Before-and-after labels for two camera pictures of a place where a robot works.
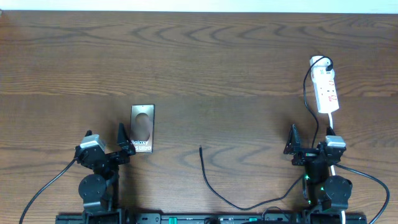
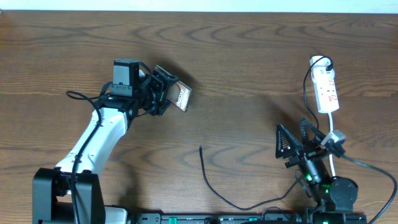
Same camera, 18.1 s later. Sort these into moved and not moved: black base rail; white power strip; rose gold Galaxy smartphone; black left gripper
Moved: black left gripper; rose gold Galaxy smartphone
Not moved: white power strip; black base rail
